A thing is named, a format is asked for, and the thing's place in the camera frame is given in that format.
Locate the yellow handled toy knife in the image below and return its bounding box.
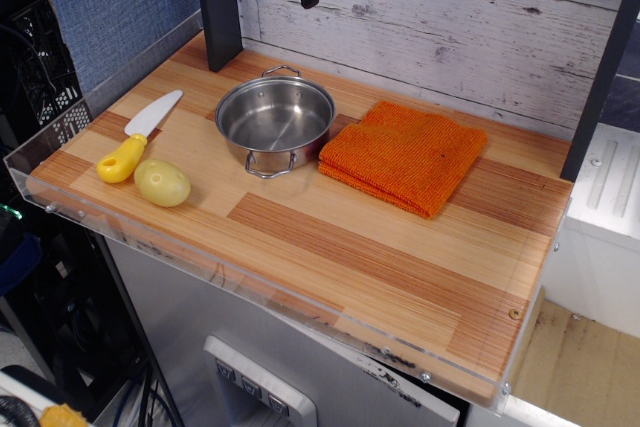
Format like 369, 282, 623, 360
96, 90, 183, 184

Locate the silver metal pot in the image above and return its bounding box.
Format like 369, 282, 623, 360
215, 65, 337, 179

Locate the dark grey right post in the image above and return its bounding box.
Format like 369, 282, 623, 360
560, 0, 639, 182

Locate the clear acrylic table guard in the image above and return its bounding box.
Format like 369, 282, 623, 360
9, 36, 571, 408

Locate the yellow toy potato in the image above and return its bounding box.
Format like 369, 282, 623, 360
134, 159, 191, 207

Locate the white ribbed side counter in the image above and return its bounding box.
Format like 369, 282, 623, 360
567, 123, 639, 244

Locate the silver toy dishwasher front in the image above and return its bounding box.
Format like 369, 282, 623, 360
107, 241, 469, 426

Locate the dark grey post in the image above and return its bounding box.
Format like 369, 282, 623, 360
560, 0, 639, 182
200, 0, 243, 72

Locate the orange folded cloth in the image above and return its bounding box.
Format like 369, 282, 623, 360
319, 101, 488, 219

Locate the dark grey left post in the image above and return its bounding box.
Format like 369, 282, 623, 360
200, 0, 243, 72

